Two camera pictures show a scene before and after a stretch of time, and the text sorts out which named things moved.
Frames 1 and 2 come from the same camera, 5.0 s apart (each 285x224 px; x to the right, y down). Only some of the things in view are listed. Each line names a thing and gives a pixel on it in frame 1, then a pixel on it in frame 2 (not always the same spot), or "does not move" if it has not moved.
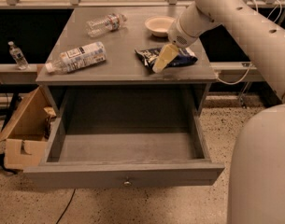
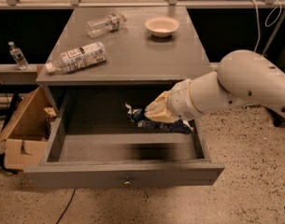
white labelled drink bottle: (78, 58) does not move
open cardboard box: (25, 138) does not move
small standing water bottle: (18, 56) does not move
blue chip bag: (149, 57) -> (138, 117)
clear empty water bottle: (110, 22) does not move
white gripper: (178, 35) -> (179, 102)
